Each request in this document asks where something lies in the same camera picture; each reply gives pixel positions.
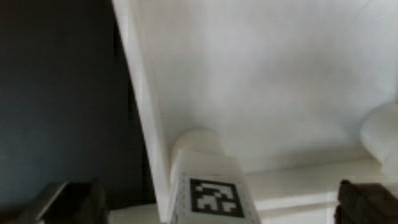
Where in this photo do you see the white square table top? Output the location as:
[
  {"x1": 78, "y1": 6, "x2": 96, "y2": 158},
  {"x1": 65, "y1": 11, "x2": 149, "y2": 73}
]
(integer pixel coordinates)
[{"x1": 110, "y1": 0, "x2": 398, "y2": 200}]

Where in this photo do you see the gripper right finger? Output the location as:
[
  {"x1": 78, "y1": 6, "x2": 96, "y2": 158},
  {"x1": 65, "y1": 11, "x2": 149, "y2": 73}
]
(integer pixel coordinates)
[{"x1": 334, "y1": 180, "x2": 398, "y2": 224}]

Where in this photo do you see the white table leg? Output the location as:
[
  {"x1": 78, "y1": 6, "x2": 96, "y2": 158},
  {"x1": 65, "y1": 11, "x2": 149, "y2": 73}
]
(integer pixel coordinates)
[{"x1": 167, "y1": 129, "x2": 261, "y2": 224}]

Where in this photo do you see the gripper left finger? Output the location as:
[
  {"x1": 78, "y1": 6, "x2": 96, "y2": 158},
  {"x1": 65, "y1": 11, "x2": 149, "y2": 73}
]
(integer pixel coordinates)
[{"x1": 10, "y1": 180, "x2": 110, "y2": 224}]

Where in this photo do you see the white U-shaped obstacle fence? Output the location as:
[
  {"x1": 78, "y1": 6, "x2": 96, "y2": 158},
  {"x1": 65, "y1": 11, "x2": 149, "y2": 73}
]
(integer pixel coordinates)
[{"x1": 108, "y1": 197, "x2": 337, "y2": 224}]

